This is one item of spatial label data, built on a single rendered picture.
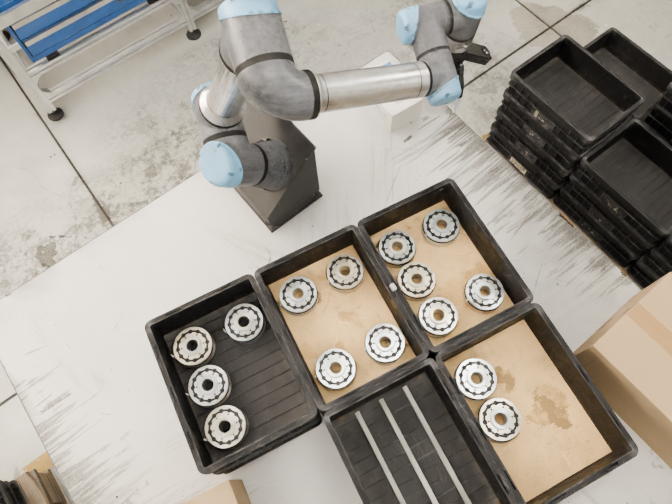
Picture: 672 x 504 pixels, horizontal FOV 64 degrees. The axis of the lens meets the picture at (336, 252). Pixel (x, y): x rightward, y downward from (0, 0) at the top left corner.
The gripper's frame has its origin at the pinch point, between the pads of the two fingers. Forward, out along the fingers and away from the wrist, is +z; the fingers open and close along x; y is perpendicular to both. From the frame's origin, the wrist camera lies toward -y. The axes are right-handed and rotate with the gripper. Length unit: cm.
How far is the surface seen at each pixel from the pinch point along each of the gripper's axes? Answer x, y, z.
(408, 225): 28.9, 19.5, 16.7
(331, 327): 50, 50, 16
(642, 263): 56, -74, 67
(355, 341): 55, 45, 15
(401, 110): -10.8, 4.9, 23.8
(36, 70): -119, 133, 88
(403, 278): 44, 28, 13
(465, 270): 47, 10, 15
